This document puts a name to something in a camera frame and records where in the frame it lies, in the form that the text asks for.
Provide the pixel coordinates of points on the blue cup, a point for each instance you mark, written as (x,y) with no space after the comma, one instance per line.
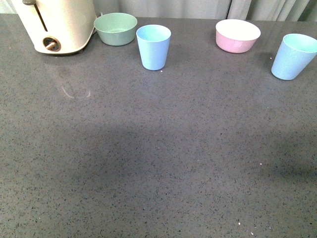
(153,42)
(295,52)

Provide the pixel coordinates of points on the green bowl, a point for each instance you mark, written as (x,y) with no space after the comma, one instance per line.
(116,29)

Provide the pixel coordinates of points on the pink bowl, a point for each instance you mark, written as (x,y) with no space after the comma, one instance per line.
(236,36)

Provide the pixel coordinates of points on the white toaster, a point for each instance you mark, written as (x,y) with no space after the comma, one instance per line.
(57,26)

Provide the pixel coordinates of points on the grey curtain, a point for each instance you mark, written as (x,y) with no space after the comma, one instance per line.
(258,10)

